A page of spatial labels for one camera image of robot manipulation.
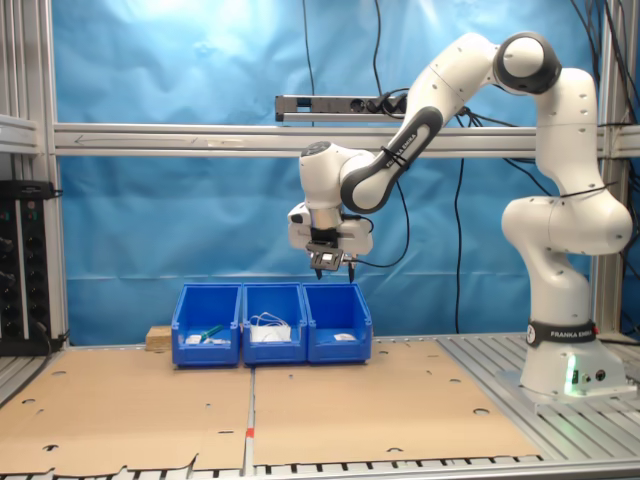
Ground blue plastic storage bin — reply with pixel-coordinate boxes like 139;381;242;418
302;282;374;365
241;282;309;366
171;283;245;370

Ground brown cardboard sheet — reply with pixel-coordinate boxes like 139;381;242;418
0;347;253;476
252;339;544;467

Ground silver power strip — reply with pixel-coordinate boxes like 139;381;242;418
274;93;409;124

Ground chipboard block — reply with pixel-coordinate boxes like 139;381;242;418
146;324;175;351

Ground long horizontal aluminium beam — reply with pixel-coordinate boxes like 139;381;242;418
53;123;609;159

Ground black socket rack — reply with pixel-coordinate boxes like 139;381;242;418
0;179;66;357

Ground short horizontal aluminium beam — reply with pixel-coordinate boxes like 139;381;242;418
0;113;41;154

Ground black gripper camera with bracket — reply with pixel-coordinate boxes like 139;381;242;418
305;227;347;274

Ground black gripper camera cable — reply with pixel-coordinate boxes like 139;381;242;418
342;162;411;269

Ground thin black hanging cable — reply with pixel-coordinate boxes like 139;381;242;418
453;158;465;336
301;0;318;126
373;0;384;97

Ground black power strip cables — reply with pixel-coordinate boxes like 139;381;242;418
367;88;539;132

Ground aluminium frame post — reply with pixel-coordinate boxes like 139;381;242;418
0;0;71;349
592;0;640;336

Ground bundle of black cables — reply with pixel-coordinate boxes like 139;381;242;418
569;0;640;129

